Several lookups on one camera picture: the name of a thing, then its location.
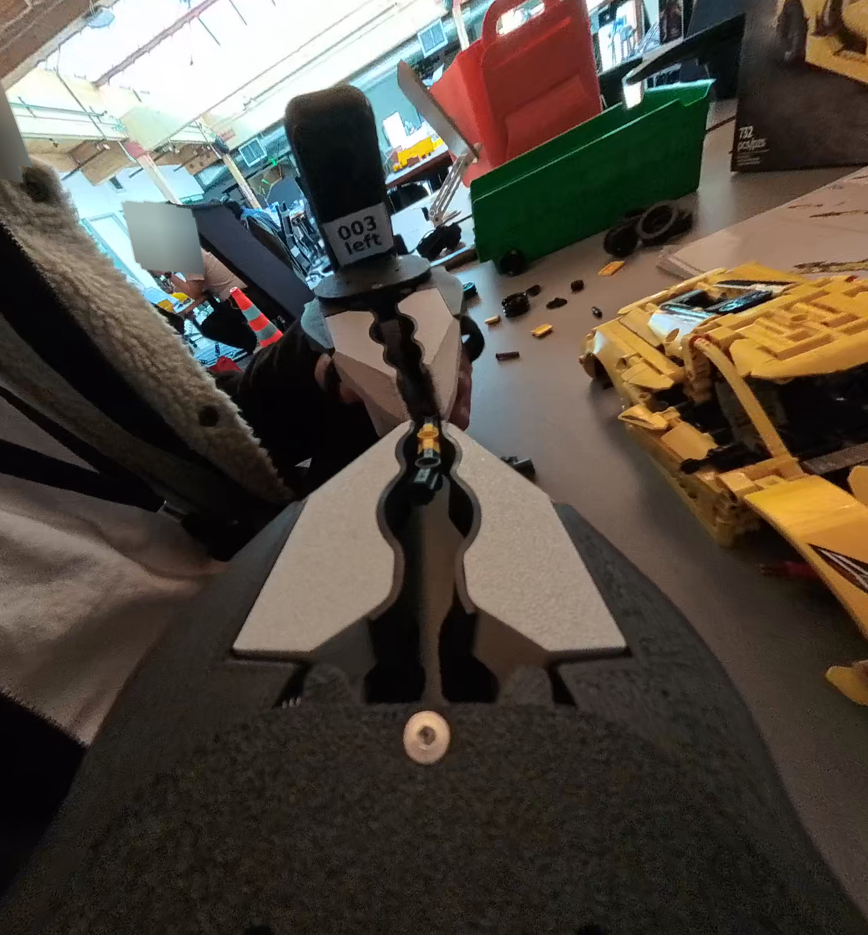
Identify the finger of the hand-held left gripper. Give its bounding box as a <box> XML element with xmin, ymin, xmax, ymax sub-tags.
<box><xmin>403</xmin><ymin>287</ymin><xmax>466</xmax><ymax>422</ymax></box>
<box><xmin>323</xmin><ymin>309</ymin><xmax>415</xmax><ymax>437</ymax></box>

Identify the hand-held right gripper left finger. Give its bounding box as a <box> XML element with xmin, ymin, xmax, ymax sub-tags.
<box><xmin>231</xmin><ymin>422</ymin><xmax>416</xmax><ymax>704</ymax></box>

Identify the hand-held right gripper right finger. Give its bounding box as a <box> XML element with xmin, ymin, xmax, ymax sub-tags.
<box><xmin>440</xmin><ymin>422</ymin><xmax>630</xmax><ymax>704</ymax></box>

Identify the yellow toy brick car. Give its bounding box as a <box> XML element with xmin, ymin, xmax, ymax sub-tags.
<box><xmin>579</xmin><ymin>263</ymin><xmax>868</xmax><ymax>720</ymax></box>

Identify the person's left forearm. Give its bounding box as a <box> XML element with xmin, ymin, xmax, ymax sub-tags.
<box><xmin>233</xmin><ymin>321</ymin><xmax>384</xmax><ymax>501</ymax></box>

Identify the grey desk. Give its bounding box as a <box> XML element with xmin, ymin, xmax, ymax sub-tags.
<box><xmin>376</xmin><ymin>95</ymin><xmax>868</xmax><ymax>935</ymax></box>

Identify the dark desk divider panel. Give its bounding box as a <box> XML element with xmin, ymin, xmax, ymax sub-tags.
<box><xmin>186</xmin><ymin>201</ymin><xmax>317</xmax><ymax>330</ymax></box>

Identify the person's left hand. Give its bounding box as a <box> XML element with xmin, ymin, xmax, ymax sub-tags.
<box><xmin>313</xmin><ymin>354</ymin><xmax>473</xmax><ymax>439</ymax></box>

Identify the pile of black yellow bricks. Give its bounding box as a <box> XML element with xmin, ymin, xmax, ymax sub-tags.
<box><xmin>463</xmin><ymin>259</ymin><xmax>628</xmax><ymax>362</ymax></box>

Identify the small black bundle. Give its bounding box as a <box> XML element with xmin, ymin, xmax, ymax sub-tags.
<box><xmin>415</xmin><ymin>223</ymin><xmax>464</xmax><ymax>260</ymax></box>

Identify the orange traffic cone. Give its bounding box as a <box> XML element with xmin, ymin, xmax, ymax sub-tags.
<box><xmin>229</xmin><ymin>287</ymin><xmax>285</xmax><ymax>349</ymax></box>

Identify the red plastic bin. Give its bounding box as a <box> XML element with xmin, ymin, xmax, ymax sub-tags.
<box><xmin>430</xmin><ymin>0</ymin><xmax>603</xmax><ymax>169</ymax></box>

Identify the green plastic bin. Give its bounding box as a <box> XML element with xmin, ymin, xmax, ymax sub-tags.
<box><xmin>471</xmin><ymin>80</ymin><xmax>716</xmax><ymax>267</ymax></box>

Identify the building instruction booklet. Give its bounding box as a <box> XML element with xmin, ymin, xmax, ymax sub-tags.
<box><xmin>657</xmin><ymin>162</ymin><xmax>868</xmax><ymax>282</ymax></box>

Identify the toy car set box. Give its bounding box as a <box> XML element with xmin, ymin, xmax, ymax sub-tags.
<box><xmin>730</xmin><ymin>0</ymin><xmax>868</xmax><ymax>174</ymax></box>

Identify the black lanyard strap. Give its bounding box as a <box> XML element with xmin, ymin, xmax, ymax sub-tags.
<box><xmin>0</xmin><ymin>427</ymin><xmax>157</xmax><ymax>512</ymax></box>

